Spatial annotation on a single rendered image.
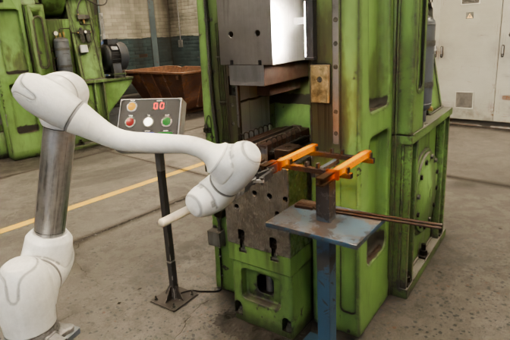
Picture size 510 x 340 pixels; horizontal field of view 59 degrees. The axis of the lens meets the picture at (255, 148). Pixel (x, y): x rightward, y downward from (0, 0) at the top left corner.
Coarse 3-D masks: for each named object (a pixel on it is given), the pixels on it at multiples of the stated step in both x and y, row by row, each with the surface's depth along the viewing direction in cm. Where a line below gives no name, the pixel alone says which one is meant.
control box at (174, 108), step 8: (120, 104) 237; (128, 104) 236; (136, 104) 235; (144, 104) 234; (152, 104) 233; (168, 104) 232; (176, 104) 231; (184, 104) 236; (120, 112) 236; (128, 112) 235; (136, 112) 234; (144, 112) 233; (152, 112) 232; (160, 112) 231; (168, 112) 231; (176, 112) 230; (184, 112) 236; (120, 120) 234; (136, 120) 233; (152, 120) 231; (160, 120) 230; (176, 120) 229; (184, 120) 236; (120, 128) 233; (128, 128) 232; (136, 128) 231; (144, 128) 231; (152, 128) 230; (160, 128) 229; (168, 128) 228; (176, 128) 228; (120, 152) 234; (128, 152) 234
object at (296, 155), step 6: (312, 144) 192; (300, 150) 184; (306, 150) 185; (312, 150) 189; (288, 156) 176; (294, 156) 178; (300, 156) 181; (270, 162) 165; (282, 162) 171; (264, 168) 162
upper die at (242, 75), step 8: (280, 64) 213; (288, 64) 219; (296, 64) 225; (304, 64) 232; (232, 72) 212; (240, 72) 210; (248, 72) 207; (256, 72) 205; (264, 72) 202; (272, 72) 208; (280, 72) 214; (288, 72) 220; (296, 72) 226; (304, 72) 233; (232, 80) 213; (240, 80) 211; (248, 80) 208; (256, 80) 206; (264, 80) 203; (272, 80) 209; (280, 80) 214
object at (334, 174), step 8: (360, 152) 177; (368, 152) 177; (352, 160) 167; (360, 160) 171; (328, 168) 156; (336, 168) 158; (344, 168) 159; (320, 176) 150; (328, 176) 150; (336, 176) 154; (320, 184) 148
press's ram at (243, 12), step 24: (216, 0) 208; (240, 0) 200; (264, 0) 193; (288, 0) 203; (240, 24) 203; (264, 24) 196; (288, 24) 206; (240, 48) 206; (264, 48) 199; (288, 48) 208
